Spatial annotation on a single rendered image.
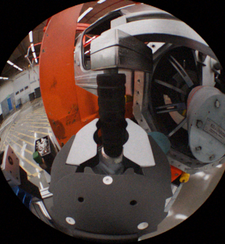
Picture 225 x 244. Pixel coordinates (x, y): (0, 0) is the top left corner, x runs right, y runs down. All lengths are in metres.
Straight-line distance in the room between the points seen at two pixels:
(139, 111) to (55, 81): 0.36
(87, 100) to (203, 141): 0.47
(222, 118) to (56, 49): 0.50
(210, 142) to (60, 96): 0.46
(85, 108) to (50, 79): 0.24
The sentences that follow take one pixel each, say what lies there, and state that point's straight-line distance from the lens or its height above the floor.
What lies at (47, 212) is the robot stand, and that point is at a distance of 0.88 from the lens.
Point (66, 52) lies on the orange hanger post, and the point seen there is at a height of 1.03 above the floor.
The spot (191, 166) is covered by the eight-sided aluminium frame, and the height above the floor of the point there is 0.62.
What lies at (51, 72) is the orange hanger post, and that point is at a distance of 0.38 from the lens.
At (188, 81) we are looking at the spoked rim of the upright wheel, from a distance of 0.38.
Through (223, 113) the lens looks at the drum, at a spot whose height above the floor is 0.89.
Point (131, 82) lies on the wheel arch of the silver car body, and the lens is 0.61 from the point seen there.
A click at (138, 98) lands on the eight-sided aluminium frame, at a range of 0.33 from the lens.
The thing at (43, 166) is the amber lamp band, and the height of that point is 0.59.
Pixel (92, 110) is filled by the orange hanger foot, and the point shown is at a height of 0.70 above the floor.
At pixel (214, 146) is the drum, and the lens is 0.18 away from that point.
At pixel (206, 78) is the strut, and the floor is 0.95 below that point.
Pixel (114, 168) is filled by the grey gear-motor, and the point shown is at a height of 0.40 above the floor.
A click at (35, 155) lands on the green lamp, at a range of 0.42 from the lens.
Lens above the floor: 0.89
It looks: 31 degrees down
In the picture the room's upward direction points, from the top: 1 degrees counter-clockwise
